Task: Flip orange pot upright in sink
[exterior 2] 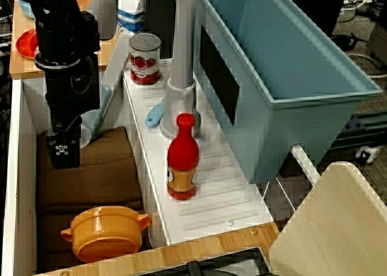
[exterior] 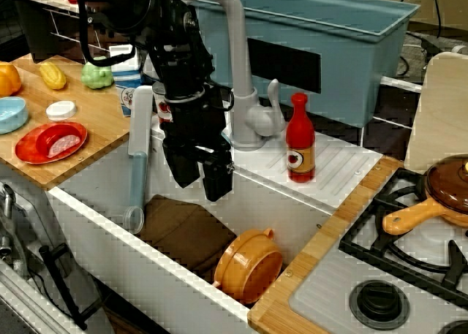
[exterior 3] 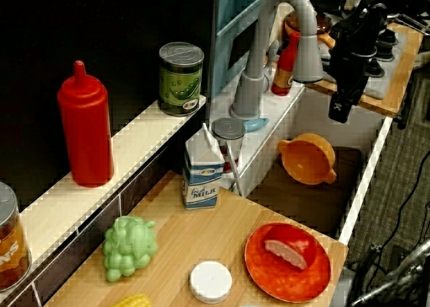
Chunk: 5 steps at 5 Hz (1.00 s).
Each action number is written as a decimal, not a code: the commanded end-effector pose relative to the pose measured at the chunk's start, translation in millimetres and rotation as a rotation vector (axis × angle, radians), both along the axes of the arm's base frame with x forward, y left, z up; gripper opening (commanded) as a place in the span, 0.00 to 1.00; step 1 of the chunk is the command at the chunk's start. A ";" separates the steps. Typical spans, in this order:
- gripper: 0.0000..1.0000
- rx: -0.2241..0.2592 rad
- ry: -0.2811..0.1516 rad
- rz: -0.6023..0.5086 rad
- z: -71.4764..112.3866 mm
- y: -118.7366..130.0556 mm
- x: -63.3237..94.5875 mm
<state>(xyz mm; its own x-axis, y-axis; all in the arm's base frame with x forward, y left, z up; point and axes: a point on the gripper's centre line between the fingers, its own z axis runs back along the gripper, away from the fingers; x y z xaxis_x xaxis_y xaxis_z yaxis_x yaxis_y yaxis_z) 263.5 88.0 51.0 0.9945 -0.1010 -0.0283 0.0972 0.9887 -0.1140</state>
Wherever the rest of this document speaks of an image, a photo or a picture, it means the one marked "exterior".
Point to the wooden countertop board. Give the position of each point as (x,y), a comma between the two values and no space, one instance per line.
(98,122)

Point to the orange toy bell pepper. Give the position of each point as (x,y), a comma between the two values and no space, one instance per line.
(8,80)

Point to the pink ham slice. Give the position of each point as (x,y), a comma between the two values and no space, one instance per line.
(66,144)

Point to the white and clear plastic tube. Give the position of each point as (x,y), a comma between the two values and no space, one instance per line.
(140,122)

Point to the brown glass pot lid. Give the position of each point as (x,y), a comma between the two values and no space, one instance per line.
(446,184)

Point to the silver metal clamp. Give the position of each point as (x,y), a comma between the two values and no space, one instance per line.
(9,217)

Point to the orange toy pot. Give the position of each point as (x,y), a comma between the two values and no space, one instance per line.
(248,268)

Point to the white toy kitchen sink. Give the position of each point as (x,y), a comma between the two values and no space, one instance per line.
(278,202)

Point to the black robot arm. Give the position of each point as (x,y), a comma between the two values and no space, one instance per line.
(172,38)

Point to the tomato tin can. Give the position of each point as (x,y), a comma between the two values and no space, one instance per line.
(161,107)

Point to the red ketchup bottle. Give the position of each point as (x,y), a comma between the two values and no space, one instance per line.
(300,136)

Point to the red plate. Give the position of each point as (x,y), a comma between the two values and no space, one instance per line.
(27,151)

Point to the blue-gray plastic bin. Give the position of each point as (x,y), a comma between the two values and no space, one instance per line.
(351,67)

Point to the black stove knob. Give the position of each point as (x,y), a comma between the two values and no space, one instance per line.
(378,304)
(457,328)

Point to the green toy pepper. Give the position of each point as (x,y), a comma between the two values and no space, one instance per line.
(96,76)

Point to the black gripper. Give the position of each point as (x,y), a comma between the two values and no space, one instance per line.
(194,125)

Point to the wood-edged toy stove top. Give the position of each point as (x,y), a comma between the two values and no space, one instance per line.
(321,246)

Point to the white blue milk carton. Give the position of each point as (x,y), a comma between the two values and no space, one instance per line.
(126,85)

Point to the black stove grate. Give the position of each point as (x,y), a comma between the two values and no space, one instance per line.
(369,235)

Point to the brown cloth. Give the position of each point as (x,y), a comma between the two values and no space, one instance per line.
(183,224)

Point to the yellow toy corn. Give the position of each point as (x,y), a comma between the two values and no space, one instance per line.
(53,76)

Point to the light blue bowl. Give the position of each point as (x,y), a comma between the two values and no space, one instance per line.
(11,114)

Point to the red bowl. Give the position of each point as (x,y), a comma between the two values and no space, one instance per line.
(55,133)

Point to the white pipe end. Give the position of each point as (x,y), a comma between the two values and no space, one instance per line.
(460,49)

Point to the light plywood panel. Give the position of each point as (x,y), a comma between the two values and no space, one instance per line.
(438,122)

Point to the white round lid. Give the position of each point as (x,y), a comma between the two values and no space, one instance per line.
(61,110)

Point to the gray toy faucet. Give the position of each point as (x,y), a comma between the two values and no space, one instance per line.
(239,56)

